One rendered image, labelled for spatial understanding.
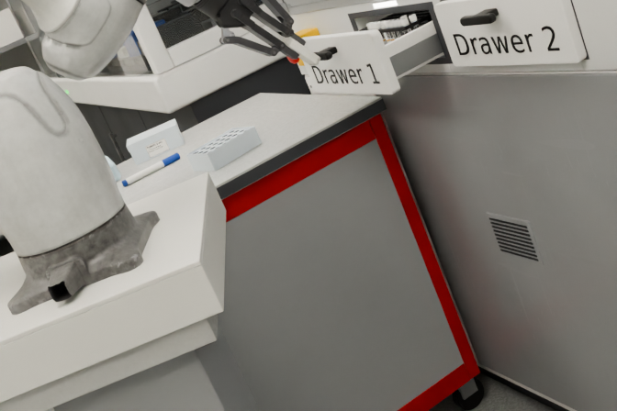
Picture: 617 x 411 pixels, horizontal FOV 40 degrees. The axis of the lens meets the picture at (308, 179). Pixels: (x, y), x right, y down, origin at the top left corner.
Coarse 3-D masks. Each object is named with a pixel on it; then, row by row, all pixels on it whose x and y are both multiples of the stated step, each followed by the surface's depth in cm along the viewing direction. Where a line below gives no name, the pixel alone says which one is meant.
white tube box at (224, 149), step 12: (228, 132) 174; (240, 132) 170; (252, 132) 168; (204, 144) 171; (216, 144) 168; (228, 144) 165; (240, 144) 167; (252, 144) 168; (192, 156) 167; (204, 156) 164; (216, 156) 163; (228, 156) 165; (204, 168) 166; (216, 168) 163
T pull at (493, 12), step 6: (480, 12) 126; (486, 12) 124; (492, 12) 124; (498, 12) 124; (462, 18) 127; (468, 18) 125; (474, 18) 124; (480, 18) 123; (486, 18) 122; (492, 18) 121; (462, 24) 127; (468, 24) 126; (474, 24) 125; (480, 24) 124
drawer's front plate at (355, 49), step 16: (352, 32) 144; (368, 32) 137; (320, 48) 154; (336, 48) 149; (352, 48) 144; (368, 48) 139; (384, 48) 138; (304, 64) 163; (320, 64) 157; (336, 64) 152; (352, 64) 147; (384, 64) 138; (320, 80) 160; (368, 80) 144; (384, 80) 140
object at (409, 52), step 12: (432, 24) 144; (408, 36) 142; (420, 36) 143; (432, 36) 143; (396, 48) 141; (408, 48) 142; (420, 48) 143; (432, 48) 144; (396, 60) 141; (408, 60) 142; (420, 60) 143; (432, 60) 144; (396, 72) 141; (408, 72) 142
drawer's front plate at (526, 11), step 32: (448, 0) 136; (480, 0) 127; (512, 0) 121; (544, 0) 115; (448, 32) 138; (480, 32) 130; (512, 32) 124; (544, 32) 118; (576, 32) 114; (480, 64) 134; (512, 64) 128
